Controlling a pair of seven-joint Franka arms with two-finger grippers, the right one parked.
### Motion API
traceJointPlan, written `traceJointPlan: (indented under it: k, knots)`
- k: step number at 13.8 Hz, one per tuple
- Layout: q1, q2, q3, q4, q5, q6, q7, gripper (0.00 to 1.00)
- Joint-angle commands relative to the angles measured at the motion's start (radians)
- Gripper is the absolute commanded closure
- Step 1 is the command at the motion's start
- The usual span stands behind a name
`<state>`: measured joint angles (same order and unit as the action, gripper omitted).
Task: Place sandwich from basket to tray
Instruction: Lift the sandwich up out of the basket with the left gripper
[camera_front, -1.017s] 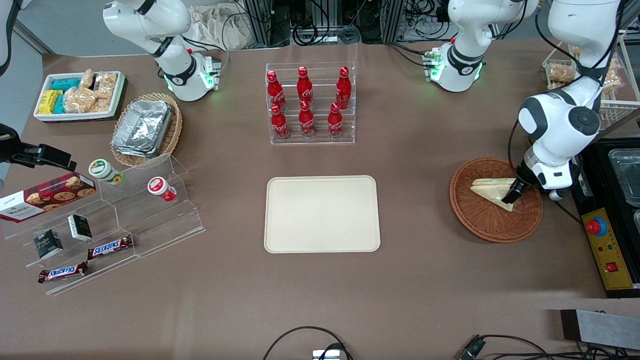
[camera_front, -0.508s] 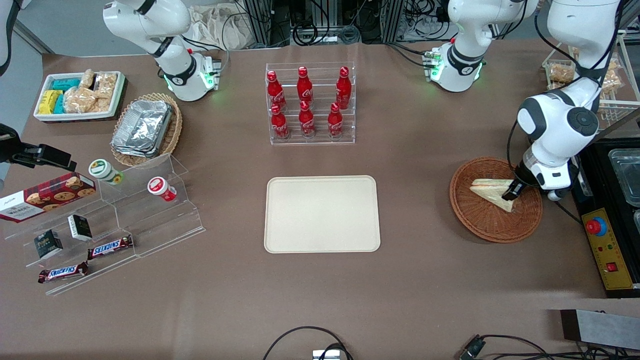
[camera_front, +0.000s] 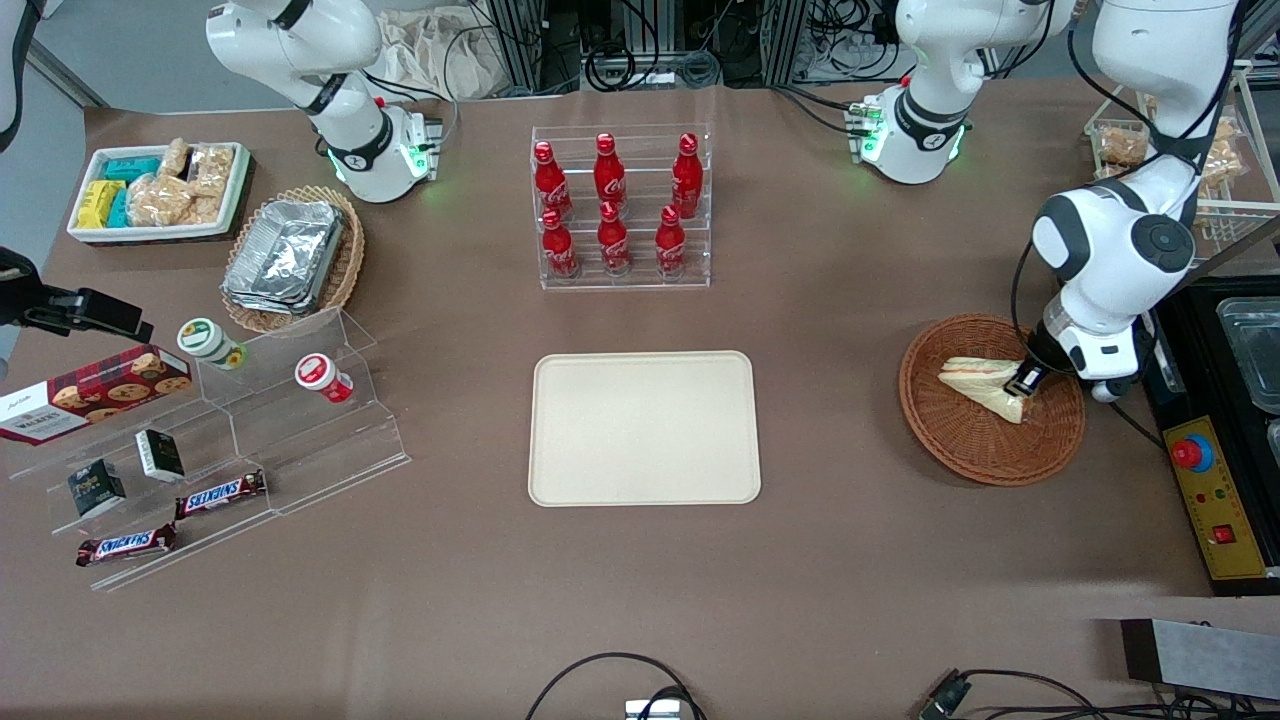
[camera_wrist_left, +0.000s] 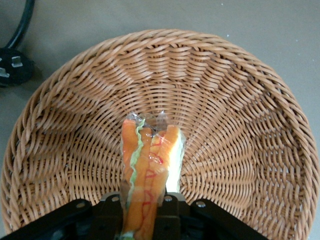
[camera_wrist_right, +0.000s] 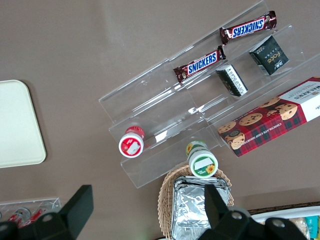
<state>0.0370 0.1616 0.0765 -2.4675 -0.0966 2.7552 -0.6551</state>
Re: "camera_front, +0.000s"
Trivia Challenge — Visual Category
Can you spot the clear acrylic bottle rack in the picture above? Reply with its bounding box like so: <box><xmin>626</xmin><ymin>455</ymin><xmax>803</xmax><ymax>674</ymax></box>
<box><xmin>530</xmin><ymin>123</ymin><xmax>713</xmax><ymax>292</ymax></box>

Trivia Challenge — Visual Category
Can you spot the beige plastic tray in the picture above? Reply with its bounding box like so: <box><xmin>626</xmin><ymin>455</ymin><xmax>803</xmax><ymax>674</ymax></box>
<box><xmin>528</xmin><ymin>350</ymin><xmax>763</xmax><ymax>508</ymax></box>

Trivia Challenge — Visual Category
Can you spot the beige cloth bag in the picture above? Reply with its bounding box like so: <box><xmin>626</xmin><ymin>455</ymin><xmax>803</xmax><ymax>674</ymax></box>
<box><xmin>375</xmin><ymin>8</ymin><xmax>511</xmax><ymax>101</ymax></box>

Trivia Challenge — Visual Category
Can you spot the coiled black cable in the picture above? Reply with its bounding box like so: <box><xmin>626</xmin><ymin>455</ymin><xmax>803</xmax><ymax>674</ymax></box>
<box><xmin>583</xmin><ymin>42</ymin><xmax>638</xmax><ymax>93</ymax></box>

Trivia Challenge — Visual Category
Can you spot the clear acrylic stepped stand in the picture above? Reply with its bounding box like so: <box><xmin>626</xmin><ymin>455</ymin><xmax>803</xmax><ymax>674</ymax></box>
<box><xmin>5</xmin><ymin>305</ymin><xmax>413</xmax><ymax>593</ymax></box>

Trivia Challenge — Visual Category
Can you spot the black machine with yellow panel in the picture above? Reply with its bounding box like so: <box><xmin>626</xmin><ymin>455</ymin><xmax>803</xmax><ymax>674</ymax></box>
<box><xmin>1140</xmin><ymin>275</ymin><xmax>1280</xmax><ymax>598</ymax></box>

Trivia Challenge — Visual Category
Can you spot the black looped cable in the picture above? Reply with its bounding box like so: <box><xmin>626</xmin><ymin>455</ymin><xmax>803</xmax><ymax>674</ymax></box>
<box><xmin>525</xmin><ymin>652</ymin><xmax>707</xmax><ymax>720</ymax></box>

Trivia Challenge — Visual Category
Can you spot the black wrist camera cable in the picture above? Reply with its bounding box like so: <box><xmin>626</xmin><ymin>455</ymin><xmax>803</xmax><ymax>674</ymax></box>
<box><xmin>1010</xmin><ymin>0</ymin><xmax>1246</xmax><ymax>366</ymax></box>

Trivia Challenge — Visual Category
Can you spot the white rectangular snack bin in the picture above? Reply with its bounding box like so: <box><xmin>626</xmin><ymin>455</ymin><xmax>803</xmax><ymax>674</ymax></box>
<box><xmin>67</xmin><ymin>142</ymin><xmax>253</xmax><ymax>246</ymax></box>

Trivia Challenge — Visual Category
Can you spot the small black carton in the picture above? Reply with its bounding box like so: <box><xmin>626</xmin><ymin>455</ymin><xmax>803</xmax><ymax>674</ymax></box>
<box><xmin>67</xmin><ymin>458</ymin><xmax>128</xmax><ymax>520</ymax></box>
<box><xmin>135</xmin><ymin>428</ymin><xmax>187</xmax><ymax>485</ymax></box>

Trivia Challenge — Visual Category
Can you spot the stack of foil trays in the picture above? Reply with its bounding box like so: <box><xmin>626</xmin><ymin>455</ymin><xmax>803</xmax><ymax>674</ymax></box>
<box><xmin>222</xmin><ymin>200</ymin><xmax>348</xmax><ymax>316</ymax></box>

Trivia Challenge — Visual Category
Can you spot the white wire rack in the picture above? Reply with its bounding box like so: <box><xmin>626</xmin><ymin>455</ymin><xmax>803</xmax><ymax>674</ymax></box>
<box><xmin>1085</xmin><ymin>60</ymin><xmax>1280</xmax><ymax>269</ymax></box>

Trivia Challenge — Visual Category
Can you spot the yellow snack packet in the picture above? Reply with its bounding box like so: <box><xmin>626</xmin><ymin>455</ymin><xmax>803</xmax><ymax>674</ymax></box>
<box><xmin>77</xmin><ymin>180</ymin><xmax>127</xmax><ymax>230</ymax></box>

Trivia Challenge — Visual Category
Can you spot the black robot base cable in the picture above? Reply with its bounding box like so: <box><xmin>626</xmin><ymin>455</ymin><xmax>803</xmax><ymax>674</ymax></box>
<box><xmin>770</xmin><ymin>83</ymin><xmax>866</xmax><ymax>137</ymax></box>

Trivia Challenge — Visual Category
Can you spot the bagged fried snack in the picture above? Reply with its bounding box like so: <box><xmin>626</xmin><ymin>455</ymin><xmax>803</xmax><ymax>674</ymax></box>
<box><xmin>1097</xmin><ymin>127</ymin><xmax>1152</xmax><ymax>167</ymax></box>
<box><xmin>1200</xmin><ymin>118</ymin><xmax>1247</xmax><ymax>188</ymax></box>

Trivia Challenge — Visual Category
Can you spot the oval light wicker basket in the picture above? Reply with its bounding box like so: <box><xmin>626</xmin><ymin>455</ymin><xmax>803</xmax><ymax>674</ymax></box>
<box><xmin>220</xmin><ymin>185</ymin><xmax>366</xmax><ymax>336</ymax></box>

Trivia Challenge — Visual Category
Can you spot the green lid yogurt cup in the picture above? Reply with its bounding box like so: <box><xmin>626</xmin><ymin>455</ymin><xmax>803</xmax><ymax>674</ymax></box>
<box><xmin>177</xmin><ymin>317</ymin><xmax>248</xmax><ymax>372</ymax></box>

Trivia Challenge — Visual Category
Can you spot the red cola bottle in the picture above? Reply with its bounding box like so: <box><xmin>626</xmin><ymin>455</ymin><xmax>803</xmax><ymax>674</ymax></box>
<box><xmin>594</xmin><ymin>132</ymin><xmax>628</xmax><ymax>209</ymax></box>
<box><xmin>655</xmin><ymin>205</ymin><xmax>688</xmax><ymax>277</ymax></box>
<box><xmin>533</xmin><ymin>140</ymin><xmax>574</xmax><ymax>223</ymax></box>
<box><xmin>597</xmin><ymin>200</ymin><xmax>633</xmax><ymax>277</ymax></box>
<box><xmin>541</xmin><ymin>207</ymin><xmax>581</xmax><ymax>280</ymax></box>
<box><xmin>671</xmin><ymin>132</ymin><xmax>704</xmax><ymax>219</ymax></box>

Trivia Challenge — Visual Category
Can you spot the black connector with cable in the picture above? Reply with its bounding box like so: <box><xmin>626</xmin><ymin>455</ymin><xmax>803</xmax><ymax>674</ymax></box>
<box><xmin>918</xmin><ymin>668</ymin><xmax>1280</xmax><ymax>720</ymax></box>

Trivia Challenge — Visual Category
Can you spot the round brown wicker basket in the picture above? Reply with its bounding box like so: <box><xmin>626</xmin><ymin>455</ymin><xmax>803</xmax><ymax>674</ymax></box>
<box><xmin>898</xmin><ymin>313</ymin><xmax>1088</xmax><ymax>488</ymax></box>

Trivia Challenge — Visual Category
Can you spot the clear steel pan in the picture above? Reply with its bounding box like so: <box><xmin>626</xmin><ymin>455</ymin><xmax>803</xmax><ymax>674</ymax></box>
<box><xmin>1216</xmin><ymin>298</ymin><xmax>1280</xmax><ymax>415</ymax></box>

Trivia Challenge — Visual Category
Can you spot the grey metal bar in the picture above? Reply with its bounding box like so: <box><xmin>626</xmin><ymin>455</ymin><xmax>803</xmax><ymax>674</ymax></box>
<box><xmin>1195</xmin><ymin>215</ymin><xmax>1280</xmax><ymax>283</ymax></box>

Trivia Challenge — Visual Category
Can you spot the grey metal plate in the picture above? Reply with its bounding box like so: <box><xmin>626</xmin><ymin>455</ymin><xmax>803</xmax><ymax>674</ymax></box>
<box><xmin>1120</xmin><ymin>618</ymin><xmax>1280</xmax><ymax>701</ymax></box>

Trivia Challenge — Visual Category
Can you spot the brown Snickers bar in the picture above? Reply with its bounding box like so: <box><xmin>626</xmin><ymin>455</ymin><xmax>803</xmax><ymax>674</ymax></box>
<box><xmin>76</xmin><ymin>522</ymin><xmax>178</xmax><ymax>569</ymax></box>
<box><xmin>175</xmin><ymin>469</ymin><xmax>268</xmax><ymax>521</ymax></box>

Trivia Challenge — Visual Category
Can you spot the red lid yogurt cup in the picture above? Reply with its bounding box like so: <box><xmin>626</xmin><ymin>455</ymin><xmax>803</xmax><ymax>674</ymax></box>
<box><xmin>294</xmin><ymin>352</ymin><xmax>355</xmax><ymax>406</ymax></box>

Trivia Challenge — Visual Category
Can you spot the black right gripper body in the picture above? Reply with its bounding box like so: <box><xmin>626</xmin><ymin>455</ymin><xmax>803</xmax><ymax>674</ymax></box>
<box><xmin>0</xmin><ymin>248</ymin><xmax>47</xmax><ymax>329</ymax></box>

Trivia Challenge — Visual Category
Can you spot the red tartan cookie box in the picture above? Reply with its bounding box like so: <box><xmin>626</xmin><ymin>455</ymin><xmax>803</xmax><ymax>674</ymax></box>
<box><xmin>0</xmin><ymin>343</ymin><xmax>193</xmax><ymax>446</ymax></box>

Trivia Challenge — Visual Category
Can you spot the triangular sandwich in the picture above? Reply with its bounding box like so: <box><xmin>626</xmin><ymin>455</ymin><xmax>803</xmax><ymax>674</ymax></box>
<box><xmin>937</xmin><ymin>357</ymin><xmax>1039</xmax><ymax>425</ymax></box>

